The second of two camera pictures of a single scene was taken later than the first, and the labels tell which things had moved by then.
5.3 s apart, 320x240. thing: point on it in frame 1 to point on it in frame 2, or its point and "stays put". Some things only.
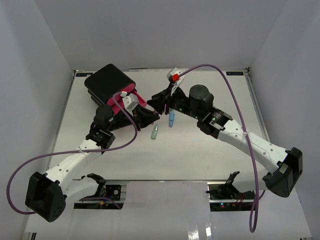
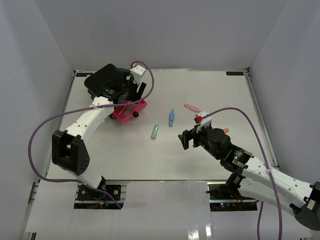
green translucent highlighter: x=154 y=131 stays put
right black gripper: x=158 y=102 to x=192 y=135
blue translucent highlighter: x=171 y=118 stays put
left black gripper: x=146 y=116 to x=135 y=96
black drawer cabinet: x=106 y=81 stays put
